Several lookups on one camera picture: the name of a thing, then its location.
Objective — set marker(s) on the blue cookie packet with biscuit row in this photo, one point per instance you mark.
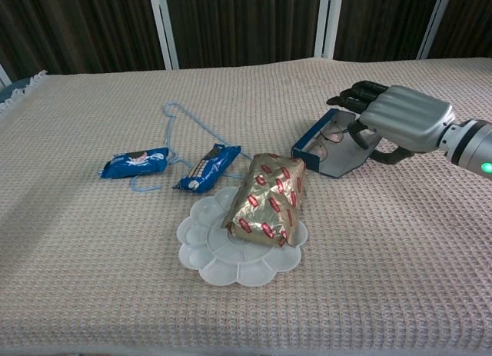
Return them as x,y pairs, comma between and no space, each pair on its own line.
209,169

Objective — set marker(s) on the white frame post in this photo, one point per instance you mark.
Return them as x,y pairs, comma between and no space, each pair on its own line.
4,77
434,25
163,29
327,25

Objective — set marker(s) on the blue glasses case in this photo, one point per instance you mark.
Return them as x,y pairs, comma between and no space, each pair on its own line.
342,162

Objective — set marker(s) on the beige waffle-weave fringed blanket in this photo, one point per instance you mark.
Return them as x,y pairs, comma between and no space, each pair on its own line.
115,256

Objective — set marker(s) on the white flower-shaped palette tray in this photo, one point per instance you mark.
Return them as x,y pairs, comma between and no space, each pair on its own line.
223,263

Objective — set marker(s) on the thin-framed eyeglasses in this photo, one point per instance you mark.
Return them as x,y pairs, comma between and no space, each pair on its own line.
320,150

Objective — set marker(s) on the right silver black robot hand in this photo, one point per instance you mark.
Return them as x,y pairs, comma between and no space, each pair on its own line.
407,117

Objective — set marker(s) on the blue Oreo cookie packet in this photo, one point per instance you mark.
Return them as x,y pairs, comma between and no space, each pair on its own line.
134,164

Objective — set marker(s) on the gold foil snack package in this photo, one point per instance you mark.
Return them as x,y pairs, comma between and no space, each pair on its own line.
269,194

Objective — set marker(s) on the teal padded table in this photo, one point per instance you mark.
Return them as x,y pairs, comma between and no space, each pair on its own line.
9,92

